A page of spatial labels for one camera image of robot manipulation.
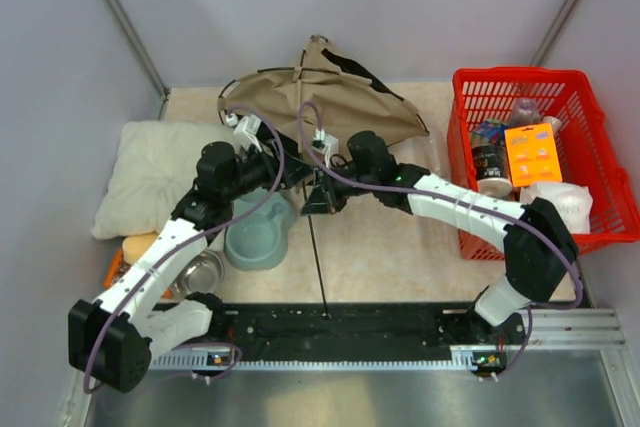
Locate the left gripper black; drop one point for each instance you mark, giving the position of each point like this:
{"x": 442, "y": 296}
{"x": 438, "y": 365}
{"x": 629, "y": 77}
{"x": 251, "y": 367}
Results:
{"x": 292, "y": 172}

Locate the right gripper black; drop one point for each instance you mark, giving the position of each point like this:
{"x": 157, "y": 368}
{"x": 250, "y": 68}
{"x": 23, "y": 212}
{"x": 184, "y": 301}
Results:
{"x": 319, "y": 199}

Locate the black tent pole crossing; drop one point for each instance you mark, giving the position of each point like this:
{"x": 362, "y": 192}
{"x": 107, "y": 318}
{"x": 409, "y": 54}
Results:
{"x": 308, "y": 194}

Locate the beige fabric pet tent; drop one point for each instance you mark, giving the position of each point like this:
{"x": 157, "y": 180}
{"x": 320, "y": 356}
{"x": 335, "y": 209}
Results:
{"x": 351, "y": 98}

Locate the black tent pole long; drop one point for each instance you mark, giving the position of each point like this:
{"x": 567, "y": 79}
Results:
{"x": 274, "y": 92}

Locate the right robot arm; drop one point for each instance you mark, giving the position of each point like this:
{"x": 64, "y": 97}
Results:
{"x": 538, "y": 249}

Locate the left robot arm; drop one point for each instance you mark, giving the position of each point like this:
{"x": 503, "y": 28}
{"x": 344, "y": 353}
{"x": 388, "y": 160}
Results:
{"x": 114, "y": 339}

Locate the teal double pet bowl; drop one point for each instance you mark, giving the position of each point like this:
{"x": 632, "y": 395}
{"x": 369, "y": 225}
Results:
{"x": 260, "y": 241}

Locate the black pet food can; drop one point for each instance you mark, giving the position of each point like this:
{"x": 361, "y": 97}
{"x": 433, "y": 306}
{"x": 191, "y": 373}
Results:
{"x": 492, "y": 172}

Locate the clear plastic bottle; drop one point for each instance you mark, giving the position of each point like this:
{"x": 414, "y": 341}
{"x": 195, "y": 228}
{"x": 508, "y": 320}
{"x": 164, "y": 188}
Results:
{"x": 429, "y": 152}

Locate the stainless steel bowl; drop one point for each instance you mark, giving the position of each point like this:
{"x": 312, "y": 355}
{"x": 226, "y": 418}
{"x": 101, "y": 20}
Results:
{"x": 204, "y": 274}

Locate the cream fluffy pillow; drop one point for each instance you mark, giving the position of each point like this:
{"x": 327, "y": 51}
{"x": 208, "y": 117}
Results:
{"x": 155, "y": 168}

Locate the red plastic basket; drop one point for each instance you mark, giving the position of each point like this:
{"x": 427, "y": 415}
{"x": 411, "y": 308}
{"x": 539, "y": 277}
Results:
{"x": 579, "y": 153}

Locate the yellow round sponge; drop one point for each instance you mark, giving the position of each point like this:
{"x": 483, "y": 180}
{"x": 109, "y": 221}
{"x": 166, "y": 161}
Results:
{"x": 133, "y": 247}

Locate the colourful snack bag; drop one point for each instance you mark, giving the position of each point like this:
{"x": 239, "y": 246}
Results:
{"x": 488, "y": 132}

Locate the orange snack packet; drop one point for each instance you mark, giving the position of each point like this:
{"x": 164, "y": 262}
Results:
{"x": 117, "y": 269}

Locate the orange card package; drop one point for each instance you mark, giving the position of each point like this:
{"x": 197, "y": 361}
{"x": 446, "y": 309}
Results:
{"x": 532, "y": 155}

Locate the white wrapped bag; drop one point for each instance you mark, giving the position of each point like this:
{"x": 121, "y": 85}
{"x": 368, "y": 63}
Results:
{"x": 573, "y": 202}

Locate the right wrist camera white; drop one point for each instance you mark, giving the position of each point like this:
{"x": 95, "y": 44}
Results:
{"x": 326, "y": 145}

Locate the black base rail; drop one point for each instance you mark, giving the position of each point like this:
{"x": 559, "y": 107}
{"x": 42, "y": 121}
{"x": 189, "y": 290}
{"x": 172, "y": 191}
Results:
{"x": 355, "y": 333}

